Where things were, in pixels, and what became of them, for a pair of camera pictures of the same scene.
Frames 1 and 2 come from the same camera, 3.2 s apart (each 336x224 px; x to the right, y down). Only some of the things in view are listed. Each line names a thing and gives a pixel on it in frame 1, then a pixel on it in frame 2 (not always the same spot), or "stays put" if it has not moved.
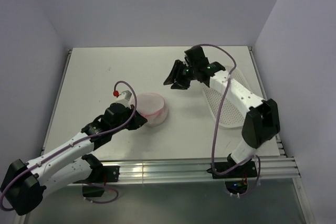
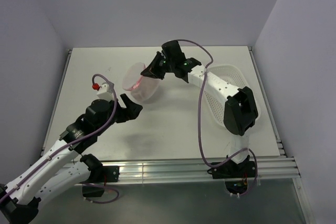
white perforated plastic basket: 232,116 stays put
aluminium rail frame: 196,170 stays put
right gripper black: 180,84 -> 152,70
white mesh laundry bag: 152,107 -> 143,88
